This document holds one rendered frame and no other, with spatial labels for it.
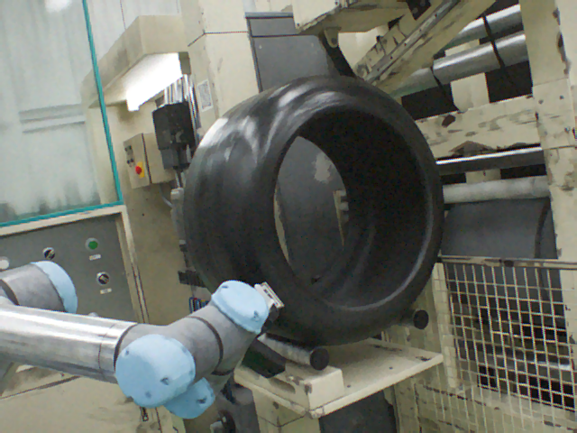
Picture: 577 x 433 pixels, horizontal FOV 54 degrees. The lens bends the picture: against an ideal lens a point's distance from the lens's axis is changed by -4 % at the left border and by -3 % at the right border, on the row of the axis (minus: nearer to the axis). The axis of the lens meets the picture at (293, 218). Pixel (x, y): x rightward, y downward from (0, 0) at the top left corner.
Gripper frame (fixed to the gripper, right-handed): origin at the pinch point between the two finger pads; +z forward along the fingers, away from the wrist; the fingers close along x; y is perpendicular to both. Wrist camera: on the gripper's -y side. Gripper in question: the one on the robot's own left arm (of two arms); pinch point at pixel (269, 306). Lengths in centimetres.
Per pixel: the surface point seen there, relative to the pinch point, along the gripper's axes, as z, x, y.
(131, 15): 850, 384, 386
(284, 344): 12.8, 8.6, -11.6
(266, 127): 9.3, -14.5, 28.6
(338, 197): 76, 0, 4
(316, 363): 5.2, 0.6, -15.8
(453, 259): 46, -26, -20
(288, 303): 2.7, -2.5, -1.7
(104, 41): 811, 435, 366
